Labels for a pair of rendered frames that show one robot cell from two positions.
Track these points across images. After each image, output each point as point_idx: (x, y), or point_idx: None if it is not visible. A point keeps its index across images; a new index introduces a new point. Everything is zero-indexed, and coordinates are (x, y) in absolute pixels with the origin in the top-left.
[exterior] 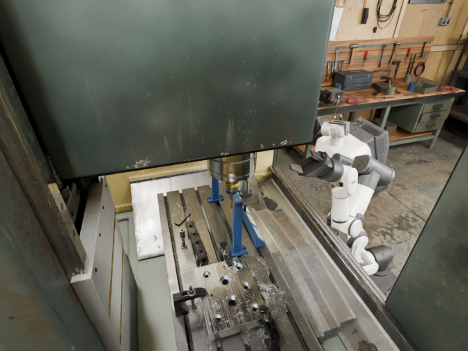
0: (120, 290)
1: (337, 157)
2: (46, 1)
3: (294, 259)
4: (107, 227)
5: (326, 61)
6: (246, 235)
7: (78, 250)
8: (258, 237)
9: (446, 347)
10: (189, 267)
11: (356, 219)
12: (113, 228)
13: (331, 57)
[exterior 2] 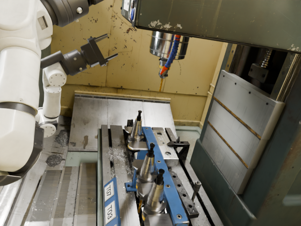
0: (221, 132)
1: (62, 53)
2: None
3: (64, 208)
4: (242, 103)
5: None
6: (120, 203)
7: (229, 58)
8: (113, 178)
9: None
10: (182, 183)
11: (39, 108)
12: (245, 123)
13: None
